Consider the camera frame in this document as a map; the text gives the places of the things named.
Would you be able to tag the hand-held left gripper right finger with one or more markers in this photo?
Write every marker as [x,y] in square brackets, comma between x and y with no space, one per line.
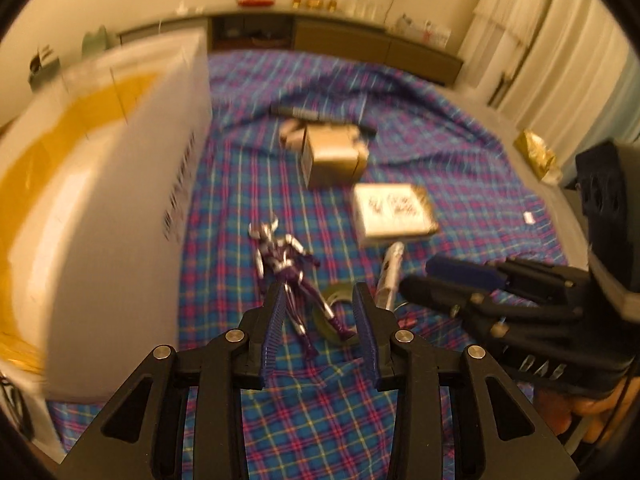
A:
[365,342]

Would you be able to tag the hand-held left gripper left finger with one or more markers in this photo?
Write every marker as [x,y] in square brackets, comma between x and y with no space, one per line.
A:
[272,332]

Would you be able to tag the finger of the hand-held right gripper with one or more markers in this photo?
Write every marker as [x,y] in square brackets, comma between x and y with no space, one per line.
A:
[460,269]
[430,294]

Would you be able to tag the purple silver toy figure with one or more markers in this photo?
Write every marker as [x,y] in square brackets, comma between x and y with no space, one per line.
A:
[280,260]

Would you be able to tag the white gold tissue pack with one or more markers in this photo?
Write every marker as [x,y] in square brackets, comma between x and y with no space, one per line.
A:
[395,210]

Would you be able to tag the square metal tin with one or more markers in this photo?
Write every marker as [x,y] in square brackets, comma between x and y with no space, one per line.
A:
[332,157]

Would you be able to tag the white storage box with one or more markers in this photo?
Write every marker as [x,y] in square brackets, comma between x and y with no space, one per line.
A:
[100,210]

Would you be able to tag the person's right hand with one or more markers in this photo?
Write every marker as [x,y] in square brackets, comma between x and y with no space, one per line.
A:
[595,407]

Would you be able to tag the silver pen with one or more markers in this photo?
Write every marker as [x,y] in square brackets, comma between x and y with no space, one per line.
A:
[391,265]

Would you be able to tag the clear tape roll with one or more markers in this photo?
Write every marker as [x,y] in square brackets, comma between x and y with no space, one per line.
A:
[345,294]

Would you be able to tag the white cloth tag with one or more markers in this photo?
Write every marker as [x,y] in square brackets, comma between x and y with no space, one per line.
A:
[528,217]

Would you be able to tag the gold foil bag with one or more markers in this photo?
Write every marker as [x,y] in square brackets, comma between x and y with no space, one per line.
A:
[537,155]

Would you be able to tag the blue plaid cloth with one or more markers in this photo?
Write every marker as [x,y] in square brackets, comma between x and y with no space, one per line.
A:
[225,210]

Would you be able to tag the grey bed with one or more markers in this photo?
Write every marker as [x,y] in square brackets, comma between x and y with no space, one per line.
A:
[500,120]

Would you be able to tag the black marker pen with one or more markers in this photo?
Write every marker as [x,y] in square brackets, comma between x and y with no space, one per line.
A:
[300,111]

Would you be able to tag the white curtain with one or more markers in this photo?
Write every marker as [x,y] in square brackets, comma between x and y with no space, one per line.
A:
[530,25]

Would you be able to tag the white boxes on cabinet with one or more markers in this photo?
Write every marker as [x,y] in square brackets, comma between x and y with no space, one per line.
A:
[425,30]

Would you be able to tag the grey tv cabinet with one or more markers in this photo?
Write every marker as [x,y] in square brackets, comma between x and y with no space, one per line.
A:
[340,37]

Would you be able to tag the group of clear glasses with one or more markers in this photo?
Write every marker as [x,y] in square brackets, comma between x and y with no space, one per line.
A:
[362,6]

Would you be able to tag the golden ornaments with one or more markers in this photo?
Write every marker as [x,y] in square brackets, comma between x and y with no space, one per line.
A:
[315,3]

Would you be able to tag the red dish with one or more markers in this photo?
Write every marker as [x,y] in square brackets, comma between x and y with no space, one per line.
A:
[256,2]

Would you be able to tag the green plastic chair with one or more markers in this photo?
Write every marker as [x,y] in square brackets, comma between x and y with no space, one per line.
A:
[97,40]

